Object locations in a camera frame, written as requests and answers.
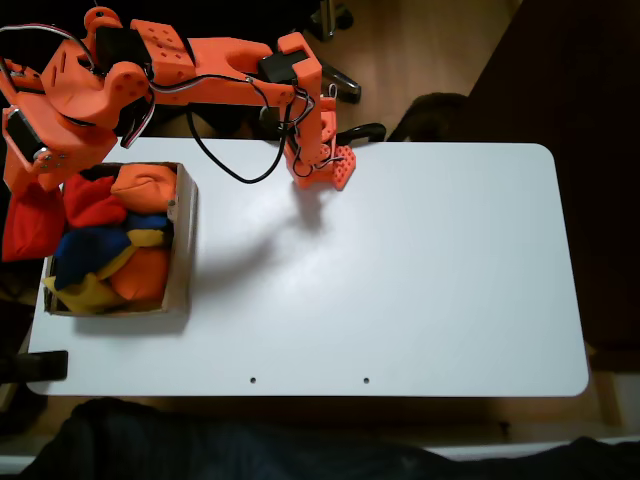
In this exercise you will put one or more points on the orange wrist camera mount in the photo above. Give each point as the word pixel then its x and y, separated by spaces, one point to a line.
pixel 20 80

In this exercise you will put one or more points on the yellow bean bag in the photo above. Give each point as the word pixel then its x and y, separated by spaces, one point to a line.
pixel 145 237
pixel 85 297

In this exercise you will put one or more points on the dark brown furniture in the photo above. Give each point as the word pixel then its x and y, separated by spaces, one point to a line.
pixel 600 100

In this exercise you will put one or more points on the black table clamp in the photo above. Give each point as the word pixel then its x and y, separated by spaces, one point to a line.
pixel 40 365

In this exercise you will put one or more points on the dark round object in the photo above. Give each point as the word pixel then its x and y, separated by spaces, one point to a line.
pixel 430 115

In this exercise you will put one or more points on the person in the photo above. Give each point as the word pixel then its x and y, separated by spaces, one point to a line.
pixel 200 450

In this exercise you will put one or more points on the orange bean bag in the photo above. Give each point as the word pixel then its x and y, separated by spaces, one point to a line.
pixel 142 275
pixel 145 190

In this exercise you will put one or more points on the red bean bag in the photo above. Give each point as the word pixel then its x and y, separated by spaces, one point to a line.
pixel 30 230
pixel 95 210

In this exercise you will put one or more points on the cardboard box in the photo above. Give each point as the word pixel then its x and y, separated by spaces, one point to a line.
pixel 182 250

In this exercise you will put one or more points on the blue bean bag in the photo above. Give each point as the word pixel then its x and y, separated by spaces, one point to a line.
pixel 85 250

